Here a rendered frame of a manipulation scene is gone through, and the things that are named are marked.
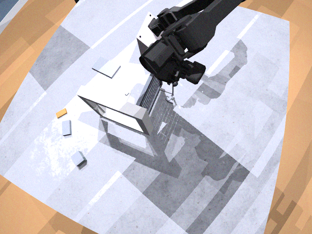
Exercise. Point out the brown rectangular block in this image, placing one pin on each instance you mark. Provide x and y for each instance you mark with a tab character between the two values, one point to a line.
61	113

